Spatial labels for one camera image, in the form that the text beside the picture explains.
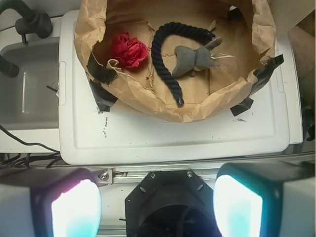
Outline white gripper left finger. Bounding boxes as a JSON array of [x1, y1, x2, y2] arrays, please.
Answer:
[[0, 167, 101, 237]]

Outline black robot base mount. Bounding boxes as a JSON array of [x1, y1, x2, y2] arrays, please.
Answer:
[[125, 172, 221, 237]]

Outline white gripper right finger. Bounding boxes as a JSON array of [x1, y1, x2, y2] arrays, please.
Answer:
[[213, 161, 316, 237]]

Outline grey plush toy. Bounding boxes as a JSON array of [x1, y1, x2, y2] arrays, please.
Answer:
[[172, 38, 235, 79]]

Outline dark blue rope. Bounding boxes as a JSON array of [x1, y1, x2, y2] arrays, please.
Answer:
[[151, 22, 215, 108]]

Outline brown paper bag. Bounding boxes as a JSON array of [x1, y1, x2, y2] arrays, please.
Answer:
[[74, 0, 283, 123]]

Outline red crumpled paper ball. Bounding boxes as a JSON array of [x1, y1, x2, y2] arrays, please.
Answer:
[[110, 33, 148, 68]]

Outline aluminium frame rail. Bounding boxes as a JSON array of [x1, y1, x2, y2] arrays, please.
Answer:
[[91, 152, 316, 186]]

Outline grey plastic tub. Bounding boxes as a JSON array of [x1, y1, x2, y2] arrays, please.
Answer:
[[0, 37, 59, 130]]

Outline black cables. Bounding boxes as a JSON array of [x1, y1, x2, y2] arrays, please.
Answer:
[[0, 124, 62, 170]]

